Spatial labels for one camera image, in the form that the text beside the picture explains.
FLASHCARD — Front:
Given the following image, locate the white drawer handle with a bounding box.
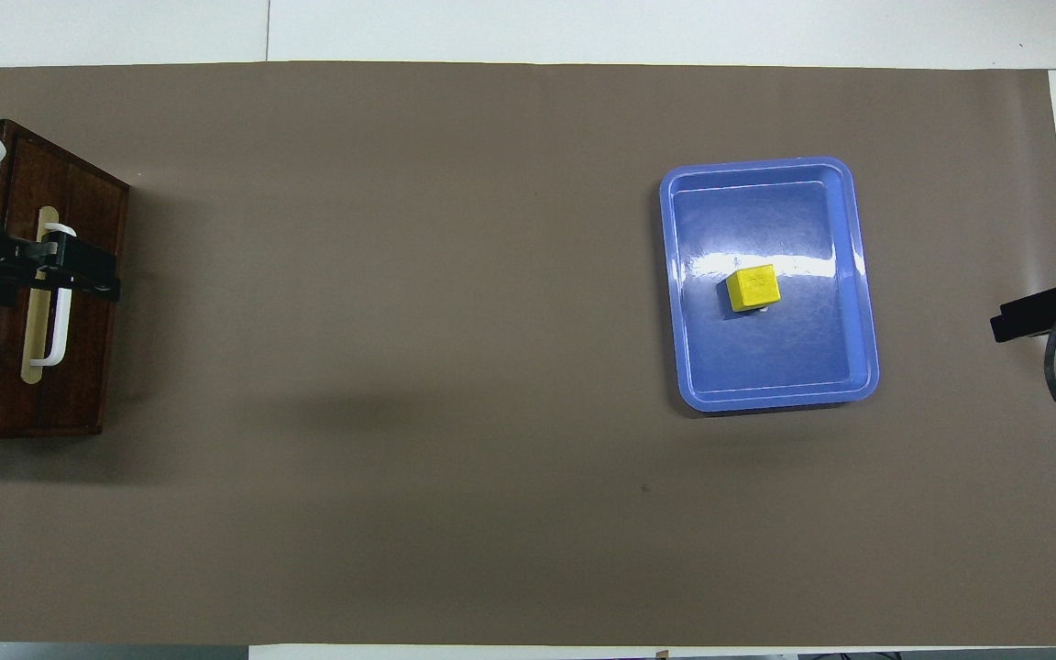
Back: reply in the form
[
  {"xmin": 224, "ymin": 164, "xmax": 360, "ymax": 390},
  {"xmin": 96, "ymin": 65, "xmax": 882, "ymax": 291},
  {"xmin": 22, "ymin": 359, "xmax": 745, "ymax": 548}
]
[{"xmin": 28, "ymin": 223, "xmax": 78, "ymax": 368}]

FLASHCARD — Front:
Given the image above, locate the wooden drawer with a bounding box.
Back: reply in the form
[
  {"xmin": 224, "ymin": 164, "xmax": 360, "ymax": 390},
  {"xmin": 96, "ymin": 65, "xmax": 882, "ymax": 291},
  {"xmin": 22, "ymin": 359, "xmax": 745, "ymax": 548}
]
[{"xmin": 0, "ymin": 121, "xmax": 131, "ymax": 439}]

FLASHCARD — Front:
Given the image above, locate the yellow cube block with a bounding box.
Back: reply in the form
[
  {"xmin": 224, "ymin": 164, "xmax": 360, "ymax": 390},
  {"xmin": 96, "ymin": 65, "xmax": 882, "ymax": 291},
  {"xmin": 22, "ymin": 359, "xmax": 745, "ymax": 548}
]
[{"xmin": 726, "ymin": 264, "xmax": 781, "ymax": 314}]

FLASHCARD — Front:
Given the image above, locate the blue plastic tray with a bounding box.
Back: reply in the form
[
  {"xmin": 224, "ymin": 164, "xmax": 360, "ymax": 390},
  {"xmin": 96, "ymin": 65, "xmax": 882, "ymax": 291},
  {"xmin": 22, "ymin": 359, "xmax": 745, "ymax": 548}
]
[{"xmin": 659, "ymin": 156, "xmax": 880, "ymax": 413}]

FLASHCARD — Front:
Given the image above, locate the brown table mat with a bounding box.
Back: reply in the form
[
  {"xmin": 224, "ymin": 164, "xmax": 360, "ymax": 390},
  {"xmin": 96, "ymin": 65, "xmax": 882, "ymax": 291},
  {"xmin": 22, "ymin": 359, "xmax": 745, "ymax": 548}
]
[{"xmin": 0, "ymin": 60, "xmax": 1056, "ymax": 647}]

